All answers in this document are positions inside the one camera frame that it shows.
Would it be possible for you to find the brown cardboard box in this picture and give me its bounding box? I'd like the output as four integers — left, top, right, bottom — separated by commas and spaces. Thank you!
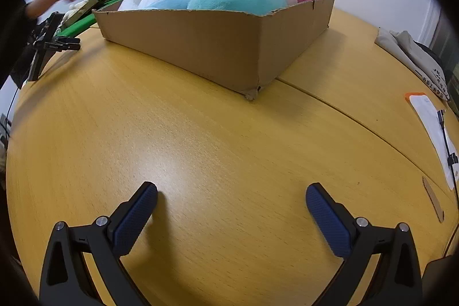
92, 0, 337, 102

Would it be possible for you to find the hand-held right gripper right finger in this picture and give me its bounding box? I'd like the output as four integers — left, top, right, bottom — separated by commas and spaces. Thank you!
306, 183, 424, 306

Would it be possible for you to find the cardboard scrap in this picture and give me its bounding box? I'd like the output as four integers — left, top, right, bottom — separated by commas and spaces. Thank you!
422, 176, 446, 223

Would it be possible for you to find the green mat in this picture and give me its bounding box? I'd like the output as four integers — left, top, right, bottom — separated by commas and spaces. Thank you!
59, 0, 124, 38

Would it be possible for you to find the white packet with orange edge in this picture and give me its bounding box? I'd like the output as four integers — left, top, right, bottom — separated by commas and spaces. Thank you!
405, 92, 458, 191

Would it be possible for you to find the person's left forearm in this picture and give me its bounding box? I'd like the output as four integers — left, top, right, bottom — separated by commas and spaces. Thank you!
7, 1, 40, 41

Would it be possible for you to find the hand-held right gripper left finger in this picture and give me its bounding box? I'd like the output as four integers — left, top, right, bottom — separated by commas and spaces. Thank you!
39, 181, 159, 306

